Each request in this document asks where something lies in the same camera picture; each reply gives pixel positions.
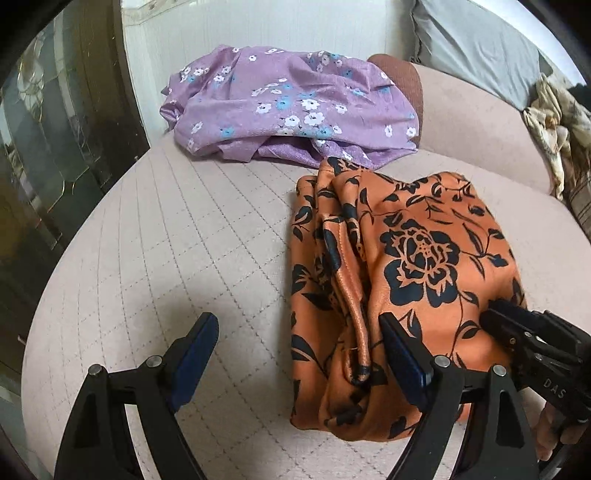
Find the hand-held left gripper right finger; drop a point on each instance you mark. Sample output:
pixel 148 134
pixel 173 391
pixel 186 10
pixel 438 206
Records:
pixel 406 360

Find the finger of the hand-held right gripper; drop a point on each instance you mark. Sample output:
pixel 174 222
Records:
pixel 501 323

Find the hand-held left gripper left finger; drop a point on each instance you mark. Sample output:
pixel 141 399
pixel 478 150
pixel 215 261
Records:
pixel 194 360

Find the orange black floral top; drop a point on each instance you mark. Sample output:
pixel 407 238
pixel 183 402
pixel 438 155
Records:
pixel 415 249

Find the person's right hand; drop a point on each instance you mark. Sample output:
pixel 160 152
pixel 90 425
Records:
pixel 549 429

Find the pink quilted bed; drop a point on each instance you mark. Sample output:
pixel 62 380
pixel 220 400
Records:
pixel 161 258

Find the striped brown floral quilt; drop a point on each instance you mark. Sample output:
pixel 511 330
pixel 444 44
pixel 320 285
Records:
pixel 582 203

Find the pink bolster cushion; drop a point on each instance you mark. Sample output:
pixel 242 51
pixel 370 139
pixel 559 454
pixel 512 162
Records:
pixel 471 134

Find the beige floral blanket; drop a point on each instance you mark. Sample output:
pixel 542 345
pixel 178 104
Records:
pixel 549 115

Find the black cloth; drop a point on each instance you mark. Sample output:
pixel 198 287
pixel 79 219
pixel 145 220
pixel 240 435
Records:
pixel 582 99

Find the wooden door with glass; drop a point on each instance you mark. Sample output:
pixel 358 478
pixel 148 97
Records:
pixel 55 161

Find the grey pillow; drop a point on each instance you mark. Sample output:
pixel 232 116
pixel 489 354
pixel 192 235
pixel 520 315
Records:
pixel 471 46

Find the purple floral garment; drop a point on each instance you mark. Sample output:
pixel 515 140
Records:
pixel 277 92

